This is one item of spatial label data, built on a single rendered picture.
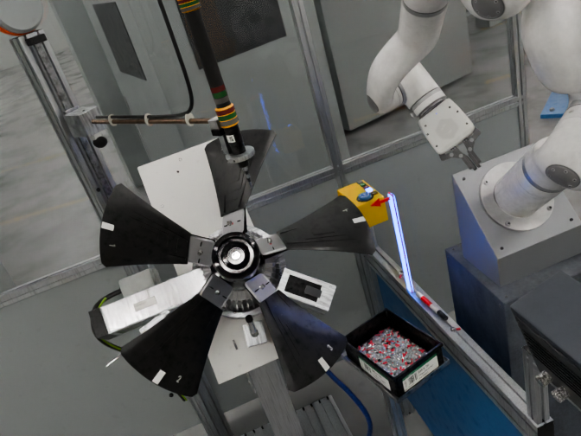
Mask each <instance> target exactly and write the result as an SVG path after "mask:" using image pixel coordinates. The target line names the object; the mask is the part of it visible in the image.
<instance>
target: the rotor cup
mask: <svg viewBox="0 0 581 436"><path fill-rule="evenodd" d="M234 251H238V252H239V253H240V257H239V258H238V259H237V260H234V259H233V258H232V253H233V252H234ZM211 259H212V267H210V270H211V273H214V274H216V275H217V276H219V277H220V278H221V279H222V277H224V279H223V280H224V281H226V282H227V283H228V284H229V285H230V286H232V287H233V290H234V291H244V290H246V288H245V287H244V286H243V284H245V282H246V281H248V280H250V279H252V278H254V277H255V276H257V275H258V274H260V273H262V274H263V273H264V270H265V260H264V258H263V257H262V255H261V253H260V250H259V245H258V243H257V242H256V241H255V240H254V239H253V238H252V237H251V236H250V235H248V234H245V233H242V232H231V233H227V234H224V235H222V236H221V237H220V238H219V239H218V240H217V241H216V242H215V243H214V246H213V249H212V253H211ZM252 274H253V276H251V275H252ZM221 276H222V277H221Z"/></svg>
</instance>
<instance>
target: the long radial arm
mask: <svg viewBox="0 0 581 436"><path fill-rule="evenodd" d="M201 269H203V267H200V268H197V269H195V270H193V271H191V272H187V273H184V274H183V275H180V276H178V277H175V278H173V279H170V280H167V281H165V282H162V283H161V284H158V285H154V286H152V287H150V288H148V289H145V290H143V291H140V292H137V293H135V294H132V295H130V296H128V297H126V298H122V299H120V300H118V301H115V302H113V303H110V304H108V305H105V306H102V307H100V310H101V313H102V316H103V319H104V321H105V326H106V328H107V331H108V334H111V335H117V336H120V335H123V334H124V333H127V332H129V331H131V330H135V329H137V328H139V327H142V326H144V325H146V324H147V323H149V322H150V321H151V320H153V319H154V318H155V317H157V316H158V315H159V314H161V313H162V312H163V311H165V310H166V309H168V310H170V311H172V310H173V309H175V308H176V307H178V306H179V305H181V304H182V303H184V302H185V301H186V300H187V299H189V298H190V297H192V296H193V295H194V294H195V293H198V292H199V291H200V290H201V288H202V287H203V286H204V284H205V283H206V280H204V279H205V276H204V275H202V274H203V273H204V271H202V270H201Z"/></svg>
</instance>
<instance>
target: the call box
mask: <svg viewBox="0 0 581 436"><path fill-rule="evenodd" d="M362 181H363V182H364V183H365V184H366V185H368V186H369V188H371V189H373V190H372V191H370V192H369V193H370V194H371V192H373V191H375V189H374V188H373V187H371V186H370V185H369V184H368V183H366V182H365V181H364V180H362ZM376 191H377V190H376ZM363 192H366V190H365V189H363V188H362V187H361V186H360V185H359V184H358V183H353V184H351V185H348V186H347V187H344V188H342V189H338V190H337V193H338V196H346V197H347V198H348V199H349V200H350V201H351V202H352V203H353V204H354V205H355V206H356V207H357V208H358V209H359V210H360V211H361V213H362V214H363V215H364V217H365V219H366V221H367V223H368V226H369V227H372V226H375V225H377V224H379V223H382V222H383V221H387V220H388V216H387V212H386V204H385V203H384V202H383V203H381V207H371V205H372V204H373V203H374V202H375V201H376V200H377V199H378V198H379V199H380V200H382V199H384V196H383V195H382V194H380V193H379V192H378V191H377V192H378V194H377V195H374V196H373V195H372V194H371V198H370V199H368V200H365V201H361V200H359V194H361V193H363Z"/></svg>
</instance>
